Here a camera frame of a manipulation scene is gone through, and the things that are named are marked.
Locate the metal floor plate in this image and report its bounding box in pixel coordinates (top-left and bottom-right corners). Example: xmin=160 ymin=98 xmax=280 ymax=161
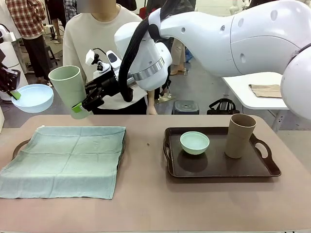
xmin=155 ymin=96 xmax=177 ymax=105

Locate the mint green bowl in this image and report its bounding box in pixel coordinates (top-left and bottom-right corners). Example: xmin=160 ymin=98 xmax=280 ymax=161
xmin=180 ymin=131 xmax=210 ymax=155

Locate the beige cloth mat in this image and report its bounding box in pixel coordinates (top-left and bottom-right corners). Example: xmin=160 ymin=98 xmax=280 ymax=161
xmin=248 ymin=84 xmax=283 ymax=99

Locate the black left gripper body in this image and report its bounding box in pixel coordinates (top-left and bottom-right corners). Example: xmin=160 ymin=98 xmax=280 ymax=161
xmin=0 ymin=68 xmax=20 ymax=93

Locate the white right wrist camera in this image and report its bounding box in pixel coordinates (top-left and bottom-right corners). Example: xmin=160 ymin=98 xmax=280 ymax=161
xmin=85 ymin=49 xmax=104 ymax=72

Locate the grey plastic stool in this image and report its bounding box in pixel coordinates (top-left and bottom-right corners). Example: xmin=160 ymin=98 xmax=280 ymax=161
xmin=172 ymin=99 xmax=200 ymax=115

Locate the person in plaid shirt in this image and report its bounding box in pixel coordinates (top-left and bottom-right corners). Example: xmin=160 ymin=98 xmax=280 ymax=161
xmin=6 ymin=0 xmax=53 ymax=84

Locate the light blue bowl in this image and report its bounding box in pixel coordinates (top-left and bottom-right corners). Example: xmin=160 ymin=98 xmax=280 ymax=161
xmin=11 ymin=83 xmax=54 ymax=114

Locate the black step stool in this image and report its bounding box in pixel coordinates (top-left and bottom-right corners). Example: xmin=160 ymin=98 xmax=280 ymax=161
xmin=43 ymin=45 xmax=59 ymax=66

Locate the person in beige trousers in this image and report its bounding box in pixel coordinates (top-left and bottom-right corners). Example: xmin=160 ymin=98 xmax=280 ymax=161
xmin=170 ymin=38 xmax=189 ymax=76

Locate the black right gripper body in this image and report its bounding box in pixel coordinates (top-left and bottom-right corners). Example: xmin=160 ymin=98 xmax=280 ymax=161
xmin=97 ymin=72 xmax=123 ymax=98

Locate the tall green cup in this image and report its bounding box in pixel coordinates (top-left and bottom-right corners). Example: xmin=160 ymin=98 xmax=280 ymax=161
xmin=48 ymin=65 xmax=91 ymax=119

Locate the person in cream sweater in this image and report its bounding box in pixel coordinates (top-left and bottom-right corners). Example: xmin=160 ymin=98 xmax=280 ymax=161
xmin=62 ymin=0 xmax=156 ymax=115

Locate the tall brown cup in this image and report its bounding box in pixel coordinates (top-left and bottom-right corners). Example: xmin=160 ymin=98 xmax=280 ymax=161
xmin=225 ymin=113 xmax=257 ymax=159

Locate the dark brown plastic tray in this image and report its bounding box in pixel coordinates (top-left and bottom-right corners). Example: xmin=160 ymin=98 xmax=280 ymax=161
xmin=163 ymin=126 xmax=282 ymax=179
xmin=12 ymin=127 xmax=128 ymax=173

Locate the green cloth mat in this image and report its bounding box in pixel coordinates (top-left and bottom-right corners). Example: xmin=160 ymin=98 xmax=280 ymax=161
xmin=0 ymin=125 xmax=127 ymax=200

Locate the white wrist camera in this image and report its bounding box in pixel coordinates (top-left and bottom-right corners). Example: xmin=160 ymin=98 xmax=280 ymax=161
xmin=0 ymin=24 xmax=15 ymax=44
xmin=85 ymin=49 xmax=104 ymax=72

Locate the white air purifier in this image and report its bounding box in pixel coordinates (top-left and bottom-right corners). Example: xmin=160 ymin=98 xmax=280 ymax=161
xmin=0 ymin=40 xmax=20 ymax=100

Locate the black corrugated cable hose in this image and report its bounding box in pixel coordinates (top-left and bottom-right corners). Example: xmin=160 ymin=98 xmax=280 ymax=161
xmin=118 ymin=0 xmax=175 ymax=102

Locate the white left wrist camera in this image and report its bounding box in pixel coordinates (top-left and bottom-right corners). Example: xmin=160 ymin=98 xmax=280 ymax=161
xmin=0 ymin=24 xmax=15 ymax=44

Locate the person's left forearm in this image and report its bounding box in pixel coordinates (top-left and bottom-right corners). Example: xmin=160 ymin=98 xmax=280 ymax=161
xmin=146 ymin=90 xmax=156 ymax=109

